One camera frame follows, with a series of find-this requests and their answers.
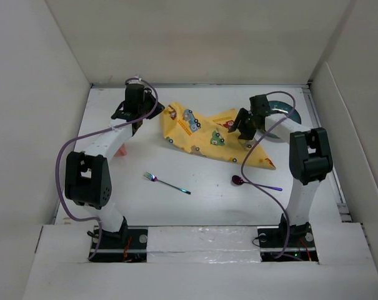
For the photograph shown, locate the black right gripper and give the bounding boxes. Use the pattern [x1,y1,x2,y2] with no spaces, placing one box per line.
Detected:
[228,107,257,141]

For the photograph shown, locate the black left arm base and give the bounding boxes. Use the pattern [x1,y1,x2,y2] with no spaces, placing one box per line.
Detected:
[87,218,149,263]

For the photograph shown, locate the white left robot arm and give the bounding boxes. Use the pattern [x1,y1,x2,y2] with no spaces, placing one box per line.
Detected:
[64,77,164,248]

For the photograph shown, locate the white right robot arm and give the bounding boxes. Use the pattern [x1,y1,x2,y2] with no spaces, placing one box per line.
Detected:
[229,92,333,246]

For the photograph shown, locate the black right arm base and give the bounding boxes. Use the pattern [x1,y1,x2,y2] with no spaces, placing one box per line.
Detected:
[252,214,319,263]

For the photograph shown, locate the teal round plate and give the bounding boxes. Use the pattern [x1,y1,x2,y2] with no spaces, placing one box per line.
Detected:
[257,100,302,141]

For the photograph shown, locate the pink cup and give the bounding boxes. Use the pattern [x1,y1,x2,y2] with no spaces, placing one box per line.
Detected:
[117,144,127,156]

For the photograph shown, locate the purple iridescent spoon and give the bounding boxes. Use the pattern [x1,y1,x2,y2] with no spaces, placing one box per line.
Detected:
[231,175,283,191]

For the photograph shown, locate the iridescent fork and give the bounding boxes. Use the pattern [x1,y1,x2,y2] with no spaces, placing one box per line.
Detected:
[144,172,191,195]

